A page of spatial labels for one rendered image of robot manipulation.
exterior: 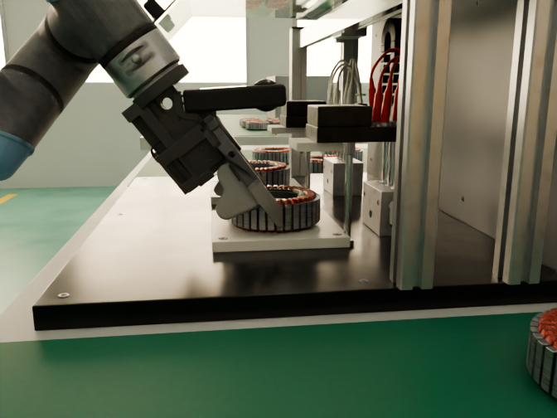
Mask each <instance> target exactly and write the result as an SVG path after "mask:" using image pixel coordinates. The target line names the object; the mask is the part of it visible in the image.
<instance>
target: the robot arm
mask: <svg viewBox="0 0 557 418"><path fill-rule="evenodd" d="M46 2H49V3H50V4H51V6H50V8H49V11H48V12H47V14H46V15H45V17H44V18H43V20H42V22H41V24H40V25H39V27H38V28H37V29H36V30H35V31H34V33H33V34H32V35H31V36H30V37H29V38H28V40H27V41H26V42H25V43H24V44H23V45H22V46H21V48H20V49H19V50H18V51H17V52H16V53H15V54H14V56H13V57H12V58H11V59H10V60H9V61H8V62H7V64H6V65H5V66H4V67H2V69H1V70H0V181H3V180H7V179H9V178H10V177H11V176H12V175H13V174H14V173H15V172H16V171H17V170H18V169H19V168H20V167H21V165H22V164H23V163H24V162H25V160H26V159H27V158H28V157H30V156H32V155H33V153H34V152H35V147H36V146H37V145H38V144H39V143H40V141H41V140H42V138H43V137H44V136H45V134H46V132H47V131H48V130H49V128H50V127H51V126H52V125H53V124H54V122H55V121H56V119H57V118H58V117H59V115H60V114H61V113H62V112H63V110H64V109H65V107H66V106H67V105H68V104H69V103H70V101H71V100H72V99H73V97H74V96H75V94H76V93H77V92H78V90H79V89H80V87H81V86H82V85H83V84H84V83H85V82H86V81H87V80H88V78H89V77H90V74H91V73H92V72H93V71H94V69H95V68H96V67H97V66H98V65H100V66H101V67H102V68H103V69H104V70H105V72H106V73H107V74H108V75H109V77H110V78H111V79H112V81H113V82H114V83H115V84H116V85H117V86H118V88H119V89H120V90H121V92H122V93H123V94H124V96H125V97H126V98H127V99H132V98H134V100H133V104H132V105H131V106H129V107H128V108H127V109H126V110H125V111H123V112H122V113H121V114H122V115H123V116H124V118H125V119H126V120H127V121H128V122H129V123H131V122H132V124H133V125H134V126H135V128H136V129H137V130H138V132H139V133H140V134H141V135H142V136H143V137H144V138H145V139H146V141H147V142H148V143H149V144H150V146H151V147H152V148H151V154H152V156H153V158H154V159H155V160H156V162H157V163H159V164H160V165H161V166H162V168H163V169H164V170H165V171H166V173H167V174H168V175H169V176H170V178H171V179H172V180H173V181H174V182H175V183H176V184H177V185H178V187H179V188H180V189H181V190H182V192H183V193H184V194H185V195H186V194H187V193H190V192H192V191H193V190H195V189H196V188H197V187H199V186H200V187H202V186H203V185H204V184H205V183H207V182H208V181H210V180H211V179H212V178H213V177H214V176H215V174H214V173H215V172H216V171H217V178H218V180H219V181H218V182H217V184H216V185H215V187H214V192H215V194H216V195H217V196H220V197H221V198H220V200H219V201H218V203H217V205H216V213H217V215H218V217H219V218H221V219H223V220H230V219H232V218H235V217H237V216H240V215H243V214H245V213H247V212H249V211H253V210H255V209H257V208H260V207H262V208H263V209H264V210H265V212H266V213H267V214H268V215H269V217H270V218H271V220H272V221H273V222H274V224H275V225H276V226H277V227H278V228H281V227H282V226H283V220H282V212H281V206H280V205H279V204H278V203H277V202H276V201H275V199H274V198H273V196H272V195H271V194H270V192H269V190H268V189H267V188H266V186H267V185H266V183H265V182H264V180H263V179H262V178H261V176H260V175H259V174H258V173H257V172H256V171H255V169H254V168H253V166H252V165H251V164H250V162H249V161H248V160H247V158H246V157H245V156H244V154H243V153H242V152H241V151H240V150H241V149H242V148H241V147H240V145H239V144H238V143H237V141H236V140H235V138H234V137H233V136H232V134H231V133H230V131H229V130H228V129H227V128H226V127H225V125H224V124H223V123H222V121H221V120H220V118H219V117H218V115H216V111H222V110H234V109H258V110H260V111H263V112H269V111H272V110H274V109H276V108H278V107H281V106H285V105H286V103H287V98H286V87H285V86H284V85H282V84H276V82H274V81H273V80H269V79H262V80H259V81H257V82H256V83H254V84H253V85H237V86H224V87H211V88H198V89H185V90H184V91H183V95H182V92H181V91H178V90H177V88H176V87H175V85H176V84H177V83H178V82H180V81H181V80H182V79H183V78H185V77H186V76H187V75H188V74H189V73H190V71H189V70H188V69H187V68H186V67H185V65H184V64H183V63H181V64H180V65H179V64H178V62H179V61H180V59H181V57H180V56H179V54H178V53H177V52H176V50H175V49H174V48H173V46H172V45H171V43H170V42H169V41H168V39H167V38H166V37H165V36H164V35H163V33H162V32H161V30H160V29H159V28H158V27H157V25H156V24H155V23H154V21H153V20H152V18H151V17H150V16H149V15H148V14H147V12H146V11H145V10H144V9H143V7H142V6H141V4H140V3H139V2H138V0H46ZM182 97H183V99H182ZM165 98H169V99H170V100H171V101H172V107H171V108H170V109H168V108H166V107H164V105H163V103H162V102H163V100H164V99H165ZM153 150H154V151H155V153H154V152H153ZM154 156H155V157H154Z"/></svg>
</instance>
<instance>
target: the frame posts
mask: <svg viewBox="0 0 557 418"><path fill-rule="evenodd" d="M452 3H453V0H403V12H402V28H401V46H400V79H399V96H398V114H397V131H396V148H395V181H394V199H393V216H392V233H391V251H390V280H391V281H392V282H393V283H396V286H397V287H398V289H400V290H411V289H413V286H419V287H420V288H421V289H432V288H433V273H434V260H435V247H436V235H437V223H438V199H439V187H440V174H441V162H442V149H443V126H444V113H445V100H446V89H447V76H448V53H449V40H450V27H451V15H452ZM303 28H305V27H291V28H289V30H290V38H289V100H307V73H308V48H304V49H302V50H297V32H299V31H301V30H302V29H303ZM358 53H359V39H344V42H343V43H340V60H345V61H347V62H348V63H350V59H351V58H353V59H355V60H356V62H357V65H358ZM556 132H557V0H518V3H517V12H516V29H515V38H514V47H513V57H512V65H511V83H510V91H509V100H508V110H507V118H506V136H505V144H504V153H503V163H502V172H501V189H500V198H499V207H498V216H497V225H496V242H495V251H494V261H493V269H492V274H493V275H495V276H496V277H497V278H501V277H502V281H504V282H505V283H507V284H521V281H525V282H526V283H528V284H538V283H539V282H540V270H541V263H542V255H543V248H544V240H545V227H546V219H547V211H548V205H549V197H550V183H551V176H552V168H553V161H554V154H555V140H556ZM289 166H290V175H291V176H297V175H300V176H305V171H306V152H303V153H301V152H297V151H295V150H294V149H293V148H291V147H289Z"/></svg>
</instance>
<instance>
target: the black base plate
mask: <svg viewBox="0 0 557 418"><path fill-rule="evenodd" d="M211 180H218V178H217V176H214V177H213V178H212V179H211ZM211 180H210V181H208V182H207V183H205V184H204V185H203V186H202V187H200V186H199V187H197V188H196V189H195V190H193V191H192V192H190V193H187V194H186V195H185V194H184V193H183V192H182V190H181V189H180V188H179V187H178V185H177V184H176V183H175V182H174V181H173V180H172V179H171V178H170V177H136V178H135V179H134V180H133V182H132V183H131V184H130V185H129V186H128V188H127V189H126V190H125V192H124V193H123V194H122V196H121V197H120V198H119V199H118V200H117V201H116V203H115V204H114V205H113V206H112V208H111V209H110V210H109V211H108V213H107V214H106V215H105V216H104V218H103V219H102V220H101V222H100V223H99V224H98V225H97V226H96V227H95V229H94V230H93V231H92V232H91V234H90V235H89V236H88V238H87V239H86V240H85V241H84V243H83V244H82V245H81V246H80V248H79V249H78V250H77V251H76V252H75V253H74V255H73V256H72V257H71V258H70V260H69V261H68V262H67V264H66V265H65V266H64V267H63V269H62V270H61V271H60V273H59V274H58V275H57V276H56V277H55V278H54V279H53V281H52V282H51V283H50V285H49V286H48V287H47V288H46V290H45V291H44V292H43V294H42V295H41V296H40V297H39V299H38V300H37V301H36V302H35V303H34V304H33V305H32V314H33V322H34V329H35V331H41V330H57V329H72V328H102V327H118V326H133V325H149V324H164V323H194V322H209V321H224V320H240V319H255V318H285V317H300V316H315V315H331V314H361V313H376V312H391V311H407V310H422V309H452V308H467V307H482V306H498V305H513V304H543V303H557V272H556V271H554V270H552V269H550V268H548V267H546V266H544V265H542V264H541V270H540V282H539V283H538V284H528V283H526V282H525V281H521V284H507V283H505V282H504V281H502V277H501V278H497V277H496V276H495V275H493V274H492V269H493V261H494V251H495V242H496V240H495V239H493V238H491V237H490V236H487V235H485V234H483V233H481V232H480V231H478V230H476V229H474V228H472V227H470V226H468V225H466V224H464V223H462V222H461V221H459V220H457V219H455V218H453V217H451V216H449V215H447V214H446V213H444V212H442V211H440V210H438V223H437V235H436V247H435V260H434V273H433V288H432V289H421V288H420V287H419V286H413V289H411V290H400V289H398V287H397V286H396V283H393V282H392V281H391V280H390V251H391V236H378V235H377V234H376V233H375V232H374V231H373V230H372V229H371V228H370V227H368V226H367V225H366V224H365V223H364V222H363V221H362V199H363V189H362V196H352V197H351V238H352V239H353V240H354V244H353V245H350V247H342V248H321V249H299V250H257V251H235V252H212V234H211V211H215V210H216V205H217V204H214V205H211ZM310 189H311V190H313V191H314V192H316V193H318V194H319V195H320V196H321V208H322V209H323V210H324V211H325V212H326V213H327V214H328V215H329V216H330V217H331V218H332V219H333V220H334V221H335V222H336V223H337V224H338V225H339V227H341V228H342V229H343V230H344V203H345V196H337V197H334V196H332V195H331V194H330V193H329V192H328V191H326V190H325V189H324V188H323V173H312V174H311V181H310Z"/></svg>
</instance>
